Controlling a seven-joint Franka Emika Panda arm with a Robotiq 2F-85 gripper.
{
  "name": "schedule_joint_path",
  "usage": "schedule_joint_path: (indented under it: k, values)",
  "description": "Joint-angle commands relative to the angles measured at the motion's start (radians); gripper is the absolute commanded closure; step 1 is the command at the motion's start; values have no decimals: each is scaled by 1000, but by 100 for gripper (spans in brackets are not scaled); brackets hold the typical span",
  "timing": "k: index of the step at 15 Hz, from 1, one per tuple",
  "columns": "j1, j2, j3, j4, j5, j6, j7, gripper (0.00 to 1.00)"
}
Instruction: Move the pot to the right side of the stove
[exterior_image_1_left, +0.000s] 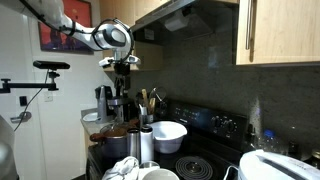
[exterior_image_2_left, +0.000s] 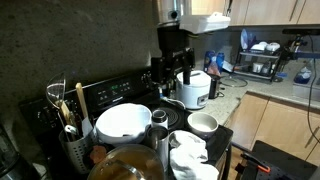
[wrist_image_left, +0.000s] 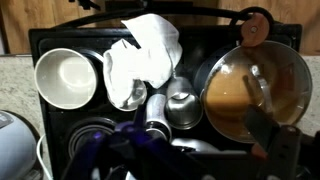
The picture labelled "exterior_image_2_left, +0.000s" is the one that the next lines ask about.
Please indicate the white rack bowl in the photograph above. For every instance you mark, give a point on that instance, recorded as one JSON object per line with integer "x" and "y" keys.
{"x": 258, "y": 47}
{"x": 273, "y": 46}

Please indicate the blue soap bottle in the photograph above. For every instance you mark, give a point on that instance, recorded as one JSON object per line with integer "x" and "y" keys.
{"x": 302, "y": 76}

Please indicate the black electric stove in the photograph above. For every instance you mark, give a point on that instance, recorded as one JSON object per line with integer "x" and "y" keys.
{"x": 110, "y": 93}

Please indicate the wooden base cabinet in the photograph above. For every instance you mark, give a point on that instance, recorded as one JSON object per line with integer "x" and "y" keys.
{"x": 266, "y": 123}

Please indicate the blue plate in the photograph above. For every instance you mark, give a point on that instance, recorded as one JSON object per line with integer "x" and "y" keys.
{"x": 246, "y": 38}

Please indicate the wooden wall cabinet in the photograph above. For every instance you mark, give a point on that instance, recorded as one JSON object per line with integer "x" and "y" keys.
{"x": 266, "y": 11}

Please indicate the white mug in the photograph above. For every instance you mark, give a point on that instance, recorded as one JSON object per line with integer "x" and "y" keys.
{"x": 257, "y": 67}

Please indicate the large white mixing bowl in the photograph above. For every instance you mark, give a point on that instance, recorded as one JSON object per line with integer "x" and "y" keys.
{"x": 123, "y": 123}

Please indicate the small white bowl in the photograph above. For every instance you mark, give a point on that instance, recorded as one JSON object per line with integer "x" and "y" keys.
{"x": 202, "y": 126}

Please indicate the wooden spoon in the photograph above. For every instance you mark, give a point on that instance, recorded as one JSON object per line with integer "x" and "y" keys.
{"x": 65, "y": 111}

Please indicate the white cloth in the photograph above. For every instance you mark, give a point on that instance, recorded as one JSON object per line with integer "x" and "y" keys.
{"x": 188, "y": 156}

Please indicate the white rice cooker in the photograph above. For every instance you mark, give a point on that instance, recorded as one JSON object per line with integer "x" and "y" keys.
{"x": 193, "y": 90}

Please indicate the black cup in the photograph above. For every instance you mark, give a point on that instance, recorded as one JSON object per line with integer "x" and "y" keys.
{"x": 214, "y": 86}

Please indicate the black camera bar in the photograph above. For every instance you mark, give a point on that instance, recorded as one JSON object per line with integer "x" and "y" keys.
{"x": 300, "y": 31}

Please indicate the glass blender jar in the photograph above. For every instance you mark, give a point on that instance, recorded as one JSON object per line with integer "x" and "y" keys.
{"x": 8, "y": 156}

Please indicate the perforated steel utensil holder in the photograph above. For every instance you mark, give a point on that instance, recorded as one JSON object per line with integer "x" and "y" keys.
{"x": 78, "y": 153}

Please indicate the orange black clamp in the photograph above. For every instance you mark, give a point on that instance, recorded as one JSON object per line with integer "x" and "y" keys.
{"x": 256, "y": 162}

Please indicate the black perforated table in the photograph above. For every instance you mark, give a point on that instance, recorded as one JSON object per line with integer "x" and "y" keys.
{"x": 286, "y": 163}

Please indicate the glass lid on counter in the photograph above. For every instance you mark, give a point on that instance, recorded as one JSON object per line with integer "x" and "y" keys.
{"x": 245, "y": 83}

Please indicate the stainless steel cup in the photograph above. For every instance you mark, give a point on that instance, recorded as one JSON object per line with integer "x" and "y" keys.
{"x": 160, "y": 143}

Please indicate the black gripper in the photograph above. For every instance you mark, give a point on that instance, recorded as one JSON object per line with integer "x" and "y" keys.
{"x": 171, "y": 40}

